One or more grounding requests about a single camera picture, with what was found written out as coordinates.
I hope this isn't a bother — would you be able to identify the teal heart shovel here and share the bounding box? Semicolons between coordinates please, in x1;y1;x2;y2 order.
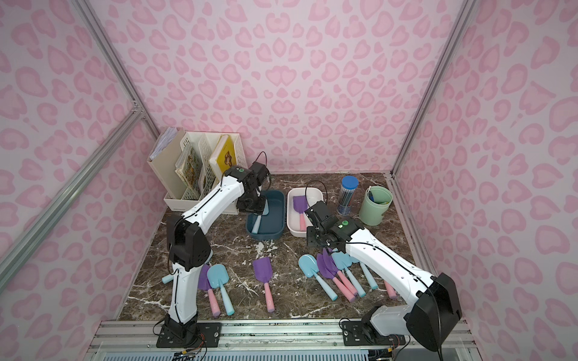
251;201;269;234

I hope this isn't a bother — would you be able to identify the purple square shovel pink handle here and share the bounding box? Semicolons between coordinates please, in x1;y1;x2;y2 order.
293;195;308;232

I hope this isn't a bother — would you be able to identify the white storage box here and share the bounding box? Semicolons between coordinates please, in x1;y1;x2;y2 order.
286;187;325;238

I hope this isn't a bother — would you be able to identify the dark teal storage box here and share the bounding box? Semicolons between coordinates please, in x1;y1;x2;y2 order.
245;190;286;241

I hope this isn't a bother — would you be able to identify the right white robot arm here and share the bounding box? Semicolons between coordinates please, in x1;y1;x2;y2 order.
305;201;463;353

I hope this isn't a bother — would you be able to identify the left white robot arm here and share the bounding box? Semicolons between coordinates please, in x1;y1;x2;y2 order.
163;161;270;340

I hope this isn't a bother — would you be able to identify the purple pointed shovel upper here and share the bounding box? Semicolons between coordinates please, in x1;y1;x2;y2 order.
322;248;358;296

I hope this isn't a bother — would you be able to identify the yellow book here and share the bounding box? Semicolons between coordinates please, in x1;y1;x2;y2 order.
209;135;237;180

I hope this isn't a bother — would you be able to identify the blue lid pen tube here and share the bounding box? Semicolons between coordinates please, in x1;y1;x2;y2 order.
337;175;359;216

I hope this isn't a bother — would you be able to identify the white file organizer rack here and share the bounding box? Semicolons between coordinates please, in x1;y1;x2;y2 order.
159;130;248;211

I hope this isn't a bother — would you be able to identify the green cup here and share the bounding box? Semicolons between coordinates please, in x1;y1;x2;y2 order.
359;186;393;227

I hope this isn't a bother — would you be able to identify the illustrated picture book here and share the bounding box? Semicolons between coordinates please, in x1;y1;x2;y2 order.
175;144;202;199

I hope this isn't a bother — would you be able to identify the teal pointed shovel far right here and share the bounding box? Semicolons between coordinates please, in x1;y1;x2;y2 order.
351;257;379;290

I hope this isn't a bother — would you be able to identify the purple square shovel centre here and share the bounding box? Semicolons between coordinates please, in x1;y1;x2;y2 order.
253;257;275;313

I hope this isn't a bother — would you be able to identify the beige folder with papers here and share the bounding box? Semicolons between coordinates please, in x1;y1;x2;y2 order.
147;127;187;199

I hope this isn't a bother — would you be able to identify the purple shovel far right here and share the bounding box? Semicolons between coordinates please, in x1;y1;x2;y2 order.
384;281;398;300

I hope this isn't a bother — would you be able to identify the teal shovel far left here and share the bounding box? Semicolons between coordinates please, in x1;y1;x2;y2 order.
161;248;214;285

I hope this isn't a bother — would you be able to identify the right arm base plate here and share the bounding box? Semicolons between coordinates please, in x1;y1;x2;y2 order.
339;318;406;347

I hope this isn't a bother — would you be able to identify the purple shovel pink handle left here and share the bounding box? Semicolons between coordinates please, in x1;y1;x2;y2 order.
198;264;221;317

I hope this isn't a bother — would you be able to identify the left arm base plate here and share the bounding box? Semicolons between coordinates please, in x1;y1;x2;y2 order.
156;319;222;349

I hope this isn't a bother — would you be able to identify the aluminium front rail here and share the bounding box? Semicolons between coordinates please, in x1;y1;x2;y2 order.
85;318;481;360

